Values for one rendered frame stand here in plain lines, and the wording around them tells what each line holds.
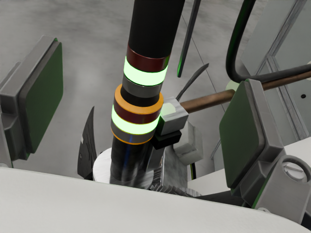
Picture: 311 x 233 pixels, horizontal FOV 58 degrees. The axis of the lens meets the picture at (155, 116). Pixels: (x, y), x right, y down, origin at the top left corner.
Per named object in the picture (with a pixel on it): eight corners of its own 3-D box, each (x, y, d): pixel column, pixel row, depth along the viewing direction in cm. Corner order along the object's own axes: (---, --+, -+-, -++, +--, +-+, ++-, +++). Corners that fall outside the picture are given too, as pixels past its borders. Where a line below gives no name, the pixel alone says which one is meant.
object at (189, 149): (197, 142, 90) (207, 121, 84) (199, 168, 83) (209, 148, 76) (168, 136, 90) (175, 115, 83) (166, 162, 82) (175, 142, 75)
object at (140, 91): (148, 70, 25) (151, 59, 25) (168, 93, 24) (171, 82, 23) (115, 76, 24) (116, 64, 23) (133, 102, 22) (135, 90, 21)
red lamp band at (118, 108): (146, 87, 28) (148, 77, 27) (169, 117, 25) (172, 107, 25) (105, 96, 26) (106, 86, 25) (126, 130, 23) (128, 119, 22)
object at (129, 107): (140, 109, 30) (148, 75, 27) (162, 138, 27) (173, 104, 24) (103, 119, 28) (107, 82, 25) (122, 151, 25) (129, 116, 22)
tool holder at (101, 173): (147, 140, 38) (163, 83, 31) (176, 182, 34) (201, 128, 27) (83, 162, 33) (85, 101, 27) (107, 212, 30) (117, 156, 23)
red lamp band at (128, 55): (154, 45, 24) (157, 32, 23) (176, 68, 22) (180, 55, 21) (118, 50, 22) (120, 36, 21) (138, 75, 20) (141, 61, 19)
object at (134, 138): (141, 106, 30) (143, 98, 29) (163, 136, 27) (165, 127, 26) (103, 116, 27) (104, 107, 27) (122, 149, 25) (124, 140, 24)
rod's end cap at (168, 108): (164, 112, 30) (169, 98, 29) (174, 125, 29) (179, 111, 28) (149, 116, 29) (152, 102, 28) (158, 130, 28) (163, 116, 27)
